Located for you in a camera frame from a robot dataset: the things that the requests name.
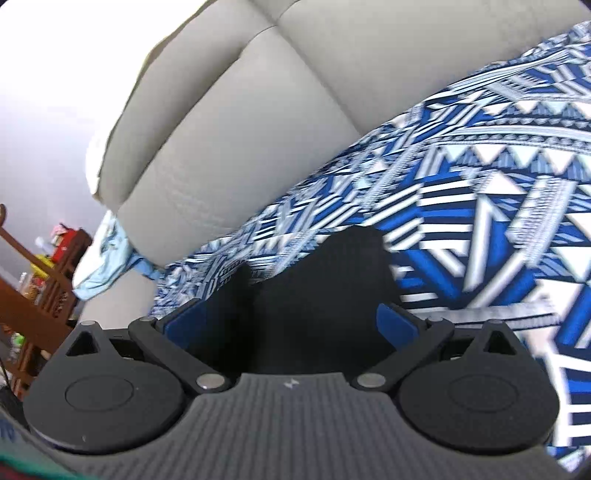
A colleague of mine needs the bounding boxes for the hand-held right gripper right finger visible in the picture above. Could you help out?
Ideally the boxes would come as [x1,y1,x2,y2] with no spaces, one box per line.
[352,302,522,393]

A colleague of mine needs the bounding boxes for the black pants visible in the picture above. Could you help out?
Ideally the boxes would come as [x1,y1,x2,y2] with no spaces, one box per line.
[193,225,403,376]

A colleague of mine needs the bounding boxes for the light blue cloth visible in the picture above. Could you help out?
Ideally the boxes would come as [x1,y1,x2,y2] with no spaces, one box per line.
[73,210,163,302]

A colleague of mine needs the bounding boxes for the beige upholstered headboard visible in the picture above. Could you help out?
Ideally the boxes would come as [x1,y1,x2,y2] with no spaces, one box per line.
[76,0,591,324]

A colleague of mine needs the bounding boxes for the blue white patterned bed sheet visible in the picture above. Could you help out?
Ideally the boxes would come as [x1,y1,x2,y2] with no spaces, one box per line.
[152,18,591,476]

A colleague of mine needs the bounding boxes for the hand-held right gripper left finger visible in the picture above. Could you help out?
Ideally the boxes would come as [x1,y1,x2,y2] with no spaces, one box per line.
[65,298,232,394]

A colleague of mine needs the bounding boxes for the brown wooden shelf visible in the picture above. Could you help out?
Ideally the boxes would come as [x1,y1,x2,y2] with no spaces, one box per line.
[0,203,94,402]

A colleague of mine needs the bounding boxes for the red box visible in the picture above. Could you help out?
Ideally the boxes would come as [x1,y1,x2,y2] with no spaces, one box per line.
[50,228,83,265]

